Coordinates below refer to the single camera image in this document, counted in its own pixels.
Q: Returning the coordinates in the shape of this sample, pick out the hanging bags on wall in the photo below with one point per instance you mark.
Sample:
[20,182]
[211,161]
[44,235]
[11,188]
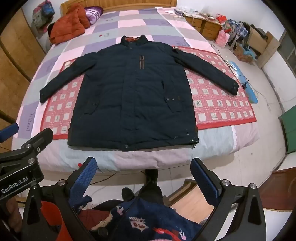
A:
[42,15]

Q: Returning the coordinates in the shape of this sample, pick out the pink gift bag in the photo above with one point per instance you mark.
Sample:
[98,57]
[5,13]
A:
[222,39]

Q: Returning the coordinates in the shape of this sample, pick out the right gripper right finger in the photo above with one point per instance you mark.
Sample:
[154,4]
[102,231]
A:
[248,221]

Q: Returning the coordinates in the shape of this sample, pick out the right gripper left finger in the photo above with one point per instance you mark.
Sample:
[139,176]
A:
[50,211]

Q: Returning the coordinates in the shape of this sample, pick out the green cabinet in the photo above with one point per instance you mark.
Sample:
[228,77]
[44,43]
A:
[288,123]

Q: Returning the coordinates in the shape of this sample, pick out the dark navy winter coat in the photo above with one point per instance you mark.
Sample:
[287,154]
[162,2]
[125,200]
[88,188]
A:
[135,95]

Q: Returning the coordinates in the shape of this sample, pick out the blue floor mat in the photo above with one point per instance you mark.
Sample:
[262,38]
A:
[244,82]

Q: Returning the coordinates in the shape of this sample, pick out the pile of colourful clothes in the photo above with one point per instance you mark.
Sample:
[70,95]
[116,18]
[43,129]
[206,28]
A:
[238,30]

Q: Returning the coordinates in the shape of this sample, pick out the red white checkered blanket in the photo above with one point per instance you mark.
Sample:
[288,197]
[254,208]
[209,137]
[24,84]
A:
[142,94]

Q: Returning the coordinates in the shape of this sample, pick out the wooden stool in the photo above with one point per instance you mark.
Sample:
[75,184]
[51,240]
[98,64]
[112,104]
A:
[189,202]

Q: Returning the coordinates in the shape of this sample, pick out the wooden wardrobe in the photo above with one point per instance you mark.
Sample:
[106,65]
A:
[21,55]

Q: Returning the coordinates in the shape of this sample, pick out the purple floral pillow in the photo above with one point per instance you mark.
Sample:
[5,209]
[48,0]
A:
[93,13]

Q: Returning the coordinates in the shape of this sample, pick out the orange puffer jacket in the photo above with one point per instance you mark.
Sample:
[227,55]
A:
[71,25]

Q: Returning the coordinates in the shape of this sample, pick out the cardboard box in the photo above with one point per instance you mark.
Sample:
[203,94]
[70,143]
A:
[264,44]

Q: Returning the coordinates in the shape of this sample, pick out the window with metal frame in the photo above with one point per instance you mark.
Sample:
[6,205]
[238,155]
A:
[287,51]

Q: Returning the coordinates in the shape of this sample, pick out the black shoe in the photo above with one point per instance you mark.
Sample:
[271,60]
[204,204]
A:
[150,192]

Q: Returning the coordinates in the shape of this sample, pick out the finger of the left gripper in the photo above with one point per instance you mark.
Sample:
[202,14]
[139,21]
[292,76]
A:
[8,132]
[40,141]

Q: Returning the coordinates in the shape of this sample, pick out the wooden bed headboard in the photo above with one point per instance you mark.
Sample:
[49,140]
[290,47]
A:
[119,5]

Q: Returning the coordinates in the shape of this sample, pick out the wooden nightstand with drawers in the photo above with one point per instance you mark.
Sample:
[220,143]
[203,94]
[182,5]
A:
[207,27]

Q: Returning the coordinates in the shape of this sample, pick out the person's left hand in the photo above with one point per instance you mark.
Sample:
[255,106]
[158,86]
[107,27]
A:
[12,213]

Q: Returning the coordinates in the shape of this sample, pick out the navy patterned sweater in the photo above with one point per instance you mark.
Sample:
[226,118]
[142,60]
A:
[137,220]

